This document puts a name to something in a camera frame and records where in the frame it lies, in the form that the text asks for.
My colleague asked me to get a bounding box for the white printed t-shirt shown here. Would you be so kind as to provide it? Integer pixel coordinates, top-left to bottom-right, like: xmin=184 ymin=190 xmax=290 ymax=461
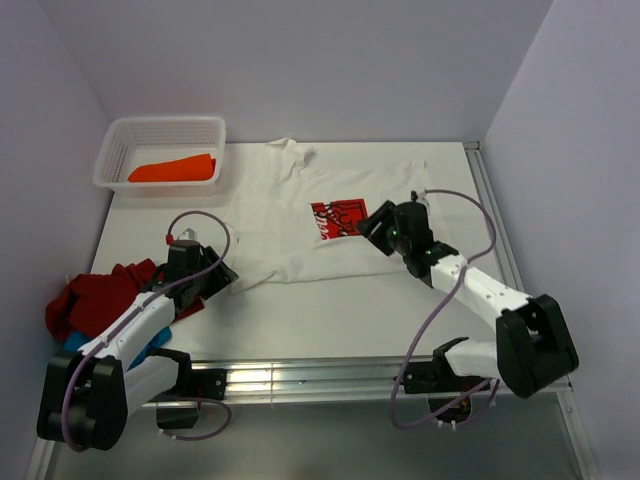
xmin=224 ymin=138 xmax=431 ymax=293

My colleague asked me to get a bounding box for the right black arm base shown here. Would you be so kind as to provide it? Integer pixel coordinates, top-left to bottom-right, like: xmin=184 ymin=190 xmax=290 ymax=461
xmin=400 ymin=358 xmax=481 ymax=413

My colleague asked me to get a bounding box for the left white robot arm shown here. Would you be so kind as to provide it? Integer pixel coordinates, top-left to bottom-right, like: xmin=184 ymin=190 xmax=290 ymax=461
xmin=36 ymin=240 xmax=238 ymax=451

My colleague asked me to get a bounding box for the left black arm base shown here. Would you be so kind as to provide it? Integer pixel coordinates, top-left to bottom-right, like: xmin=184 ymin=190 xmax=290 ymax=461
xmin=155 ymin=368 xmax=232 ymax=433

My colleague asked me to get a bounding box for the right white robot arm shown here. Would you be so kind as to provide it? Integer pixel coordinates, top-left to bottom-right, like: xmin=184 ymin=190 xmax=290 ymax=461
xmin=357 ymin=201 xmax=579 ymax=399

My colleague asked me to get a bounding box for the blue t-shirt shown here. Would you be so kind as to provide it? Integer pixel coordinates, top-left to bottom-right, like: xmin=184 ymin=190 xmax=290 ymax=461
xmin=62 ymin=327 xmax=172 ymax=369

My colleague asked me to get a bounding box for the orange rolled t-shirt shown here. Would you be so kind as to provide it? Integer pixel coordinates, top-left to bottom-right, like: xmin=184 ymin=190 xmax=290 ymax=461
xmin=127 ymin=153 xmax=216 ymax=183

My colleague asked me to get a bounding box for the dark red t-shirt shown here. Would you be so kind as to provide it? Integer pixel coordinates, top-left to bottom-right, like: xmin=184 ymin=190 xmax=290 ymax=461
xmin=44 ymin=257 xmax=206 ymax=344

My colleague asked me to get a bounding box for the white plastic basket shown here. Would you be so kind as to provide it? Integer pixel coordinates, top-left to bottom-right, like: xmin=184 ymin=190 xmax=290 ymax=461
xmin=92 ymin=115 xmax=226 ymax=198

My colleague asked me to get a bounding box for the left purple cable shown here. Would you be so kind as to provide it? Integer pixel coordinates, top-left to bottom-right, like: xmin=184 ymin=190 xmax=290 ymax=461
xmin=62 ymin=210 xmax=234 ymax=453

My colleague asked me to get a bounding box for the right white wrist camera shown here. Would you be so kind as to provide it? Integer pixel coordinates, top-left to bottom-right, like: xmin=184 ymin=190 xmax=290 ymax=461
xmin=410 ymin=190 xmax=429 ymax=207

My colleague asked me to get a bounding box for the right side aluminium rail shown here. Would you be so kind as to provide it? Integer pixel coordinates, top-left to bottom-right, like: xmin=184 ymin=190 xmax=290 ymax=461
xmin=463 ymin=141 xmax=525 ymax=291

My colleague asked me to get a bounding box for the aluminium rail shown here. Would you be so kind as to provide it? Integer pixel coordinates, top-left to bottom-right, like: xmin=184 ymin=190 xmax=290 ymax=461
xmin=463 ymin=141 xmax=525 ymax=291
xmin=124 ymin=355 xmax=574 ymax=411

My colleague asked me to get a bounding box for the front aluminium rail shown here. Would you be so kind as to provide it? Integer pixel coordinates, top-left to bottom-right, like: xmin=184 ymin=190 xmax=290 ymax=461
xmin=124 ymin=355 xmax=574 ymax=411

